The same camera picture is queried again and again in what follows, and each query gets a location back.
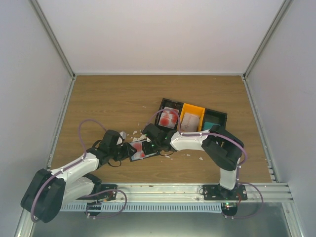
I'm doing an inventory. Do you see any black card holder wallet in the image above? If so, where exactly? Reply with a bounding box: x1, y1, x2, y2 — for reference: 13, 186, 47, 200
129, 140, 159, 162

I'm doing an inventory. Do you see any left frame post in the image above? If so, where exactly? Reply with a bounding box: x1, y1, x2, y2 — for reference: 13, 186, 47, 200
29, 0, 76, 80

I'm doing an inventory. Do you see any black bin with cards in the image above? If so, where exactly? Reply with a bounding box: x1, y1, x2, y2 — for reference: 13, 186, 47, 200
155, 98, 184, 131

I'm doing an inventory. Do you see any frame post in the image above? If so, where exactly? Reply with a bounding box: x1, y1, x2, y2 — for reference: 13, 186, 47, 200
29, 0, 76, 80
242, 0, 293, 80

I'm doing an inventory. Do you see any slotted cable duct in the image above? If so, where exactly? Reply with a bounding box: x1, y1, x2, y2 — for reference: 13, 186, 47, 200
59, 202, 223, 213

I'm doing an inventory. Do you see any aluminium rail front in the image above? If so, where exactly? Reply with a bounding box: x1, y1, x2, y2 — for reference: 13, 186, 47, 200
29, 182, 294, 204

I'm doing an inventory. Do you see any teal object in bin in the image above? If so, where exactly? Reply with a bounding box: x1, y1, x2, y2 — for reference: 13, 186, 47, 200
202, 121, 218, 131

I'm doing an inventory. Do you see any stack of red white cards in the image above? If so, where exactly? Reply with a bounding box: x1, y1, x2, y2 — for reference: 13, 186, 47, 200
158, 107, 179, 128

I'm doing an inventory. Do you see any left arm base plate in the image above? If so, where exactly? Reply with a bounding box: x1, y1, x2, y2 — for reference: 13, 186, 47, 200
78, 184, 118, 201

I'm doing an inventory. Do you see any black bin with teal item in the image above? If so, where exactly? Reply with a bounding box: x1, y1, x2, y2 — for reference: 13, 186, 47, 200
201, 109, 227, 131

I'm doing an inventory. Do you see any yellow bin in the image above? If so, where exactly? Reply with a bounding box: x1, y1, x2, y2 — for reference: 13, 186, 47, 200
176, 103, 205, 132

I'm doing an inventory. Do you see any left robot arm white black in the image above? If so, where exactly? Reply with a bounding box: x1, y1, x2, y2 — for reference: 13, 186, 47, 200
20, 130, 137, 223

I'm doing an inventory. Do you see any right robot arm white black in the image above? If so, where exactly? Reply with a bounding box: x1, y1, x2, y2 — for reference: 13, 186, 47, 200
143, 123, 247, 200

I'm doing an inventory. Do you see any right frame post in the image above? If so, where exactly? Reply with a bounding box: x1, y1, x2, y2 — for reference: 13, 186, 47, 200
242, 0, 293, 80

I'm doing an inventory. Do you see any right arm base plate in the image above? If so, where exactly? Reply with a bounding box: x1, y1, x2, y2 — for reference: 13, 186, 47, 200
201, 184, 248, 201

